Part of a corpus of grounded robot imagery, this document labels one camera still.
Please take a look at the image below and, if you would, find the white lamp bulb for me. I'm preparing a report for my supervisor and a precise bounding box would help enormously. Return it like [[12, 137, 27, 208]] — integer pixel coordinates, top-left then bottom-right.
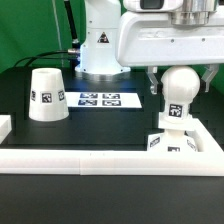
[[161, 66, 200, 122]]

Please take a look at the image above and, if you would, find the white lamp base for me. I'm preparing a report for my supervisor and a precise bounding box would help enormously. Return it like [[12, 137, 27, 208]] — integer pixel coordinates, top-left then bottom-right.
[[147, 115, 198, 152]]

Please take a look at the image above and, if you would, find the white lamp shade cone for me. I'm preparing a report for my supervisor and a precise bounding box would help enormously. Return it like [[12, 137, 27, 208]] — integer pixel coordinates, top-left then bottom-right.
[[29, 68, 69, 122]]

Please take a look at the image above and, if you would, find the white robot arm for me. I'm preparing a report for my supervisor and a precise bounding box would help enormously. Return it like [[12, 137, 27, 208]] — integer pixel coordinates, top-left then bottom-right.
[[76, 0, 224, 93]]

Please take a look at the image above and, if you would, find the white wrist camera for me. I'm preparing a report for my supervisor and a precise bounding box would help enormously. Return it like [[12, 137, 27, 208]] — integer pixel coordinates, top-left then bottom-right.
[[123, 0, 183, 12]]

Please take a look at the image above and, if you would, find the black cable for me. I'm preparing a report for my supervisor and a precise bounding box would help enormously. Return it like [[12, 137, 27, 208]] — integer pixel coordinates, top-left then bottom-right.
[[13, 49, 78, 68]]

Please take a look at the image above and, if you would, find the white frame border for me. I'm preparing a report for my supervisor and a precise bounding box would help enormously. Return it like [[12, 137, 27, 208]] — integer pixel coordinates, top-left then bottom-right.
[[0, 120, 224, 176]]

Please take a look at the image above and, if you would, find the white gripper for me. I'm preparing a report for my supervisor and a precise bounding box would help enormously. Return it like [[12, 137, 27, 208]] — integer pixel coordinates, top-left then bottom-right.
[[115, 9, 224, 95]]

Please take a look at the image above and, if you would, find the black cable conduit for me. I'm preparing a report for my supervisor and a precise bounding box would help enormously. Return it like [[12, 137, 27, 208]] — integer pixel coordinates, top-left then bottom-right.
[[63, 0, 81, 48]]

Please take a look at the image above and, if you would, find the white marker sheet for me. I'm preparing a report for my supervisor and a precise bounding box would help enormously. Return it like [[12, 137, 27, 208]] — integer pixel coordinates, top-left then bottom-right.
[[65, 92, 141, 108]]

